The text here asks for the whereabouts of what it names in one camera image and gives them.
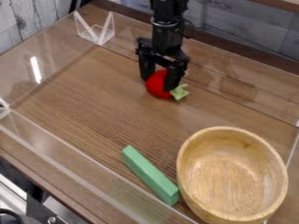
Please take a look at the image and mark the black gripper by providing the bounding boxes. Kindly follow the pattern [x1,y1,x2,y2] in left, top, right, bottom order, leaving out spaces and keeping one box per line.
[136,18,189,92]

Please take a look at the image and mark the red plush fruit green stem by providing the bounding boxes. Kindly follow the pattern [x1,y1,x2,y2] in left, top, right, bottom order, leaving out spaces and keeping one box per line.
[144,69,189,101]

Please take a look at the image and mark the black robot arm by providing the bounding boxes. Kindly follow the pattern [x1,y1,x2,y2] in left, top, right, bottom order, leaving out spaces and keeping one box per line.
[134,0,189,91]

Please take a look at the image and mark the green rectangular block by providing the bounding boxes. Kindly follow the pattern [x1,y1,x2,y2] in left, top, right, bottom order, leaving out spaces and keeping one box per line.
[121,145,180,206]

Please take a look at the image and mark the wooden bowl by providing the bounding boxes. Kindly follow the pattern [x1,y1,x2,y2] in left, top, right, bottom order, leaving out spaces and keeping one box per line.
[176,126,288,224]

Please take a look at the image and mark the clear acrylic triangle bracket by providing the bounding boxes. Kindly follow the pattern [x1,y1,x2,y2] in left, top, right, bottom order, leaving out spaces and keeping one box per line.
[73,11,114,46]

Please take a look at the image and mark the clear acrylic enclosure wall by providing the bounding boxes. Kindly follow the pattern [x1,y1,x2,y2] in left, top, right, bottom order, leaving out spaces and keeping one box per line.
[0,7,299,224]

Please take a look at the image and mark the black metal frame bracket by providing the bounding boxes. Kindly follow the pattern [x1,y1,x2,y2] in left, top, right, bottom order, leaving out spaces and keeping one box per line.
[22,186,74,224]

